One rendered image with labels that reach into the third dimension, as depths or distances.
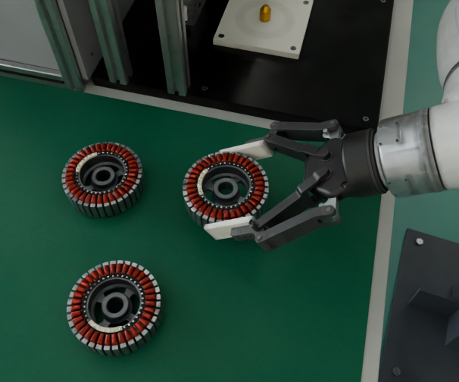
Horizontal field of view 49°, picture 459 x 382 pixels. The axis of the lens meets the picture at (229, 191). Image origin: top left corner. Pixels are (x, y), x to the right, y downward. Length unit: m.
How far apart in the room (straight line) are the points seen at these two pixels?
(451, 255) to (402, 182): 1.09
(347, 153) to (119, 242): 0.33
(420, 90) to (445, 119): 1.50
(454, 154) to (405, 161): 0.05
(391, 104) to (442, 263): 0.82
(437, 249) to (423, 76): 0.75
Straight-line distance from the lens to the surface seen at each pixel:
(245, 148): 0.67
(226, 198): 0.65
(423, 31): 2.29
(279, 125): 0.67
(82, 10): 0.84
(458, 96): 0.55
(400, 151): 0.54
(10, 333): 0.69
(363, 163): 0.56
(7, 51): 0.93
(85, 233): 0.72
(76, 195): 0.71
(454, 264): 1.62
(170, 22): 0.74
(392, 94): 0.89
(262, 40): 0.90
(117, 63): 0.82
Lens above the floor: 1.36
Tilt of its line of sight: 57 degrees down
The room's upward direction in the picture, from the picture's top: straight up
